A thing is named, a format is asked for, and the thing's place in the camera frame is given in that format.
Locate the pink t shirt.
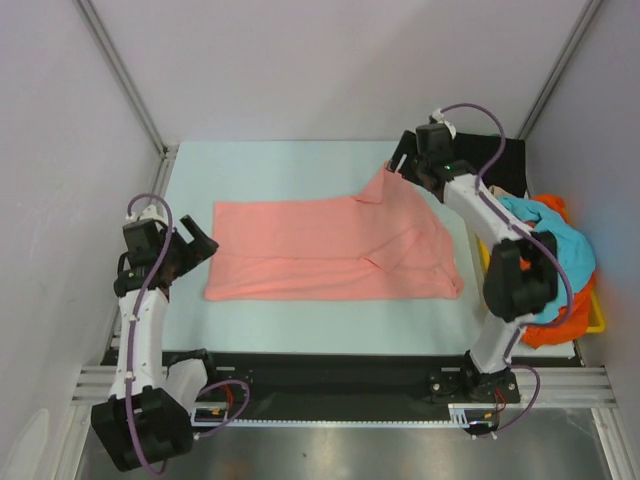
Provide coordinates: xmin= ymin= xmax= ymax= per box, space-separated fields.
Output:
xmin=204 ymin=168 xmax=464 ymax=301

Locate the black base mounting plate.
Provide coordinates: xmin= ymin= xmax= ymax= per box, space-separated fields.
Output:
xmin=162 ymin=351 xmax=552 ymax=423

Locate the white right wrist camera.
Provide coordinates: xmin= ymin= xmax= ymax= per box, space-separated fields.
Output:
xmin=429 ymin=108 xmax=457 ymax=140

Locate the aluminium corner post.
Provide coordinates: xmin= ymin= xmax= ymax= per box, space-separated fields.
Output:
xmin=72 ymin=0 xmax=169 ymax=156
xmin=516 ymin=0 xmax=605 ymax=140

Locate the aluminium frame rail front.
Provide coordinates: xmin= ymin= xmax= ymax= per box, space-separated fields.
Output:
xmin=71 ymin=365 xmax=116 ymax=406

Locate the aluminium corner post left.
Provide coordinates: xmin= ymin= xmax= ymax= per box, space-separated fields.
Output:
xmin=72 ymin=0 xmax=169 ymax=156

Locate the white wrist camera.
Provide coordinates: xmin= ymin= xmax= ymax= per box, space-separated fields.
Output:
xmin=429 ymin=108 xmax=457 ymax=140
xmin=126 ymin=204 xmax=168 ymax=226

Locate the orange t shirt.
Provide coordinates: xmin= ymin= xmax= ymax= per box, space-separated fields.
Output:
xmin=508 ymin=194 xmax=596 ymax=349

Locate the folded black t shirt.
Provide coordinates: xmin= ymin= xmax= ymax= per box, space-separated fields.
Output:
xmin=453 ymin=133 xmax=527 ymax=197

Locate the yellow plastic tray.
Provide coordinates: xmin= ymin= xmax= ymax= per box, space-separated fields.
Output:
xmin=476 ymin=237 xmax=606 ymax=334

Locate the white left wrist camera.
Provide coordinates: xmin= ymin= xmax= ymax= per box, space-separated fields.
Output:
xmin=126 ymin=204 xmax=168 ymax=226

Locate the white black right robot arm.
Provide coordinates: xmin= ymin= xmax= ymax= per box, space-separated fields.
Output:
xmin=387 ymin=123 xmax=558 ymax=403

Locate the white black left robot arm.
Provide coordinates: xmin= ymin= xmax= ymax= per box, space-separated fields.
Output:
xmin=91 ymin=214 xmax=221 ymax=472

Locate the white slotted cable duct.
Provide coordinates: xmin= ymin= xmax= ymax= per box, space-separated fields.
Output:
xmin=192 ymin=403 xmax=501 ymax=427

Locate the beige t shirt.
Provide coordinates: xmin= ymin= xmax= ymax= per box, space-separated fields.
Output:
xmin=489 ymin=185 xmax=513 ymax=198

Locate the aluminium corner post right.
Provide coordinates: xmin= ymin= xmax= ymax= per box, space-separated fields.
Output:
xmin=516 ymin=0 xmax=605 ymax=140

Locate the light blue t shirt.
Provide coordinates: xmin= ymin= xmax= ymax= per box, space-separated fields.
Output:
xmin=499 ymin=195 xmax=598 ymax=326

